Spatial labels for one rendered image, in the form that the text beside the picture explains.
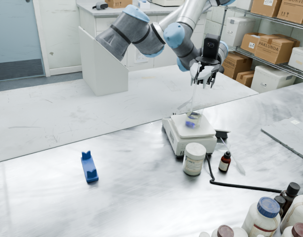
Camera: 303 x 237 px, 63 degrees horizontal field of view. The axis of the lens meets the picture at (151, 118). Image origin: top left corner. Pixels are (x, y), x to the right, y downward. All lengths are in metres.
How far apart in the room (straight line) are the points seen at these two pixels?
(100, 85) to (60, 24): 2.50
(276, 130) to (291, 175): 0.23
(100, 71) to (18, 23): 2.47
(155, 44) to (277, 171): 0.75
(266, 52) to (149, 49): 2.05
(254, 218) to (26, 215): 0.52
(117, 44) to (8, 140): 0.57
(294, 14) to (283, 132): 2.07
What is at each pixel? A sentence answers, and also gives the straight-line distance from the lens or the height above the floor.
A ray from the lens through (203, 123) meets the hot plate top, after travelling 0.83.
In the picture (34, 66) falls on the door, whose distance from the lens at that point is 3.63.
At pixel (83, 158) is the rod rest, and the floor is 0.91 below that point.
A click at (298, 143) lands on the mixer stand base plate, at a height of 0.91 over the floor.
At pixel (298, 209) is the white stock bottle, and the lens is 0.65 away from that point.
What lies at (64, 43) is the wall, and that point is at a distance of 3.62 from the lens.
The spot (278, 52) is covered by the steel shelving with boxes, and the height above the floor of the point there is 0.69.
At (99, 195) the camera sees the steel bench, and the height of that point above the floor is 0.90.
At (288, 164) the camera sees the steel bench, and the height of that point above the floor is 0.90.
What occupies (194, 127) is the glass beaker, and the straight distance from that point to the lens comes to 0.78.
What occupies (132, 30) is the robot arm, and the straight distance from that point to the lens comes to 1.15.
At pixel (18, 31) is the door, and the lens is 3.50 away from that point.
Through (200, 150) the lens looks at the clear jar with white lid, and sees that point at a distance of 0.72.
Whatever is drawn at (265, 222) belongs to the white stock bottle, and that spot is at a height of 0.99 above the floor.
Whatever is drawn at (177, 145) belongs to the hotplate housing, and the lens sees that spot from 0.77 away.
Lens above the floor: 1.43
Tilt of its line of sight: 33 degrees down
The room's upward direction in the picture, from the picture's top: 4 degrees clockwise
